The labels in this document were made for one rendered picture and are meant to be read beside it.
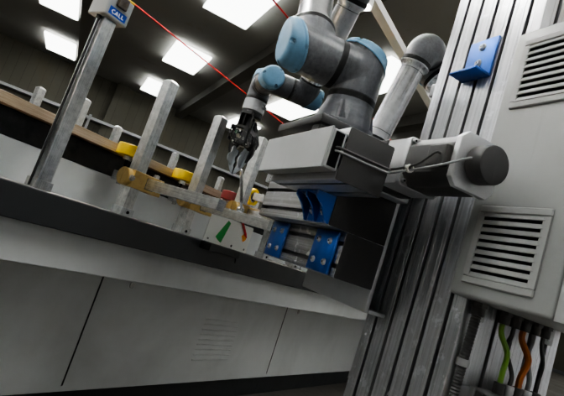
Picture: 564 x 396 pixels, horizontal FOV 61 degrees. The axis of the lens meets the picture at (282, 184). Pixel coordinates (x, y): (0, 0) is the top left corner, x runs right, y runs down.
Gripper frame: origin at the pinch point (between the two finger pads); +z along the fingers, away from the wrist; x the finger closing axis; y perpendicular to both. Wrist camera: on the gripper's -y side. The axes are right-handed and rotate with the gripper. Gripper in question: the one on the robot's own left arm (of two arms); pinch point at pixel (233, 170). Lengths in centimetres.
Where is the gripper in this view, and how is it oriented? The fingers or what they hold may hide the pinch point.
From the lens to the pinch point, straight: 161.3
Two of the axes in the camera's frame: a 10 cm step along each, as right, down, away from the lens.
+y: -1.9, -2.1, -9.6
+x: 9.3, 2.8, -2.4
